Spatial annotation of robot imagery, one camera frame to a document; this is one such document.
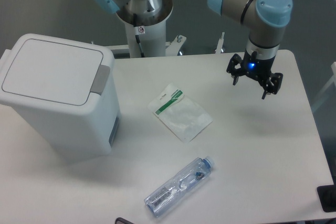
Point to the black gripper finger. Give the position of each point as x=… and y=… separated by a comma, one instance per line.
x=272, y=84
x=232, y=70

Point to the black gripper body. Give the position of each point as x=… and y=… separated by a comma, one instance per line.
x=256, y=69

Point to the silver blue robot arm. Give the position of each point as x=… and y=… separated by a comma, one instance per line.
x=267, y=21

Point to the white plastic trash can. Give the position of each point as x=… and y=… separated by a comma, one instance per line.
x=76, y=132

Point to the white trash can lid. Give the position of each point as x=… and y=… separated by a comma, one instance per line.
x=51, y=71

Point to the white green plastic package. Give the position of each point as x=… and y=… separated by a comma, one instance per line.
x=184, y=117

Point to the crushed clear plastic bottle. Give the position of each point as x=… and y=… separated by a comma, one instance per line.
x=173, y=190

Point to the black device at table edge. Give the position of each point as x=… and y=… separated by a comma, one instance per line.
x=326, y=195

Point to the dark object at bottom edge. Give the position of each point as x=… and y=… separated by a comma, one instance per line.
x=121, y=220

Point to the white frame at right edge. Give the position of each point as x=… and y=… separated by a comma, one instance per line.
x=325, y=92

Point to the white metal mounting bracket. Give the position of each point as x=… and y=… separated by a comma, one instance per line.
x=174, y=48

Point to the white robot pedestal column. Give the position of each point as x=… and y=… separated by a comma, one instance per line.
x=145, y=26

